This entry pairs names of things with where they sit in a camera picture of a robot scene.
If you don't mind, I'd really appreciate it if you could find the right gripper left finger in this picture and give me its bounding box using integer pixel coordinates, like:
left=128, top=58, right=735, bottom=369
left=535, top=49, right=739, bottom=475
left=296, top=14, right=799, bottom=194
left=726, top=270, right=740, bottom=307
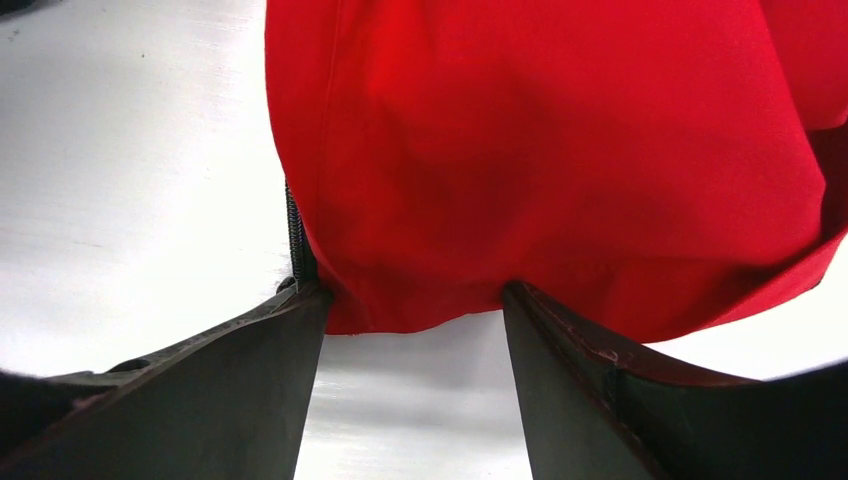
left=1, top=284, right=332, bottom=480

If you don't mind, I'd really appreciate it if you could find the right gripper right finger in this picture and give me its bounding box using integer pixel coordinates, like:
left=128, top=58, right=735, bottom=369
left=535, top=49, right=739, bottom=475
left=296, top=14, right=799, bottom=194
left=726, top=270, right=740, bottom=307
left=503, top=282, right=847, bottom=479

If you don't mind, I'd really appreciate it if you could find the red zip-up jacket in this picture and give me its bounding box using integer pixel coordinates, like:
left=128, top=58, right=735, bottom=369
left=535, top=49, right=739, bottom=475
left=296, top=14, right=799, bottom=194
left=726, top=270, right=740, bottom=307
left=265, top=1, right=847, bottom=343

